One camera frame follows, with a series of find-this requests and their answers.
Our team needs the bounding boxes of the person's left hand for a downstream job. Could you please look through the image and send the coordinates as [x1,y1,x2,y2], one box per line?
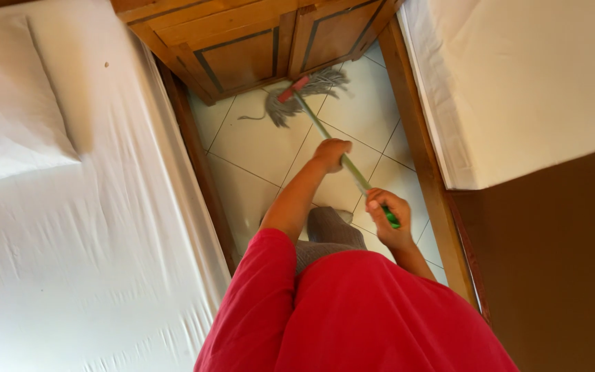
[311,138,353,174]

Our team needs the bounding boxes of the bed with brown blanket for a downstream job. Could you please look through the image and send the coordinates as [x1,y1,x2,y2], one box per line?
[378,0,595,372]

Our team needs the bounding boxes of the person's right hand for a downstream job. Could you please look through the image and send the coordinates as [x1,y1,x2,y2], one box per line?
[365,187,414,252]

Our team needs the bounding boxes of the person's grey trousers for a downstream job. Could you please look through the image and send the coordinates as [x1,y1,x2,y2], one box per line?
[294,207,368,276]

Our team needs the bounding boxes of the green-handled grey string mop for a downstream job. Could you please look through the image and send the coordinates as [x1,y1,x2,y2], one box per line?
[238,67,401,229]

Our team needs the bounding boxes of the bed with white sheet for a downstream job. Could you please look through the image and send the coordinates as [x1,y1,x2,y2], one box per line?
[0,0,238,372]

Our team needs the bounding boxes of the white pillow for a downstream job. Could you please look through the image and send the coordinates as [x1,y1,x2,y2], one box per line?
[0,14,82,190]

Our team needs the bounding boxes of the wooden bedside cabinet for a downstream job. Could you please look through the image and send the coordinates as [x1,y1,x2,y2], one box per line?
[110,0,405,106]

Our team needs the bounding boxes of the person's red shirt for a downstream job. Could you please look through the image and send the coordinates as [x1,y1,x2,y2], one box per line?
[193,228,520,372]

